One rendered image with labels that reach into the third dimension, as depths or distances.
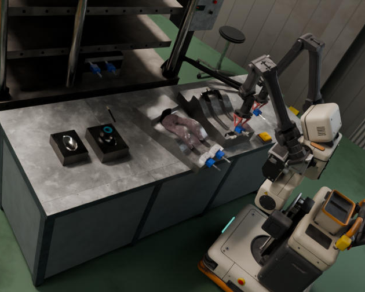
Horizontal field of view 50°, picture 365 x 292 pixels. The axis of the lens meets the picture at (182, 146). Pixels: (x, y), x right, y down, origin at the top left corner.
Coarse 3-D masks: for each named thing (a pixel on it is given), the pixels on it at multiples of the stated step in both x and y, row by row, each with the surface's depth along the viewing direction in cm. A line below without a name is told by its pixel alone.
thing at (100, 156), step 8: (88, 128) 208; (96, 128) 210; (88, 136) 208; (96, 136) 206; (120, 136) 211; (96, 144) 203; (104, 144) 203; (112, 144) 208; (120, 144) 207; (96, 152) 205; (104, 152) 199; (112, 152) 202; (120, 152) 205; (104, 160) 203
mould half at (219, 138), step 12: (180, 96) 261; (192, 96) 252; (192, 108) 254; (204, 108) 248; (216, 108) 254; (228, 108) 259; (204, 120) 248; (228, 120) 252; (216, 132) 241; (228, 132) 241; (252, 132) 250; (228, 144) 243
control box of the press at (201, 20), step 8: (176, 0) 274; (184, 0) 267; (200, 0) 266; (208, 0) 270; (216, 0) 274; (184, 8) 269; (200, 8) 271; (208, 8) 276; (216, 8) 281; (176, 16) 277; (200, 16) 277; (208, 16) 282; (216, 16) 287; (176, 24) 279; (192, 24) 278; (200, 24) 283; (208, 24) 288; (192, 32) 292; (184, 48) 299; (176, 64) 308; (176, 72) 315
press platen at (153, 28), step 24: (24, 24) 227; (48, 24) 235; (72, 24) 243; (96, 24) 252; (120, 24) 262; (144, 24) 273; (24, 48) 211; (48, 48) 218; (96, 48) 237; (120, 48) 247; (144, 48) 260
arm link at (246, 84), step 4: (268, 56) 184; (252, 64) 183; (248, 68) 187; (252, 68) 183; (248, 72) 190; (252, 72) 186; (248, 76) 203; (252, 76) 197; (256, 76) 194; (260, 76) 198; (248, 80) 205; (252, 80) 200; (256, 80) 200; (244, 84) 214; (248, 84) 209; (252, 84) 205; (256, 84) 209; (240, 88) 222; (244, 88) 216; (248, 88) 212; (252, 88) 212; (244, 92) 219; (248, 92) 217; (252, 92) 222; (244, 96) 222
